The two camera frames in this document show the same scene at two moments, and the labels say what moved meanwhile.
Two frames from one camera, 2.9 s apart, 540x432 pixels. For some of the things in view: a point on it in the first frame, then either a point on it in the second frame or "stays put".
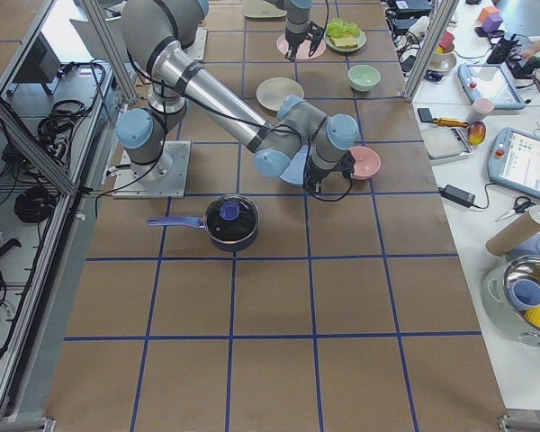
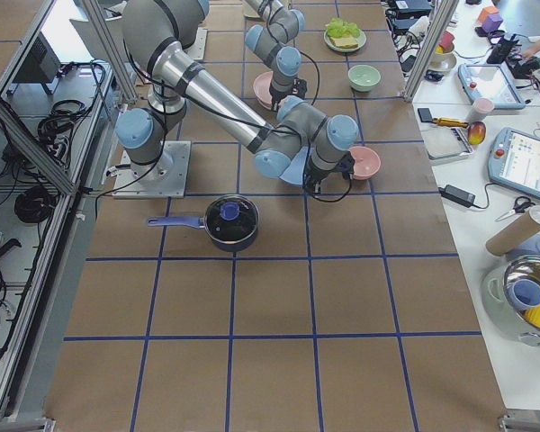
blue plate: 294,171 stays put
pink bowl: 366,162 stays put
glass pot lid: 230,219 stays put
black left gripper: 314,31 → 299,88
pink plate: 302,49 → 261,86
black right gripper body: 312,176 stays put
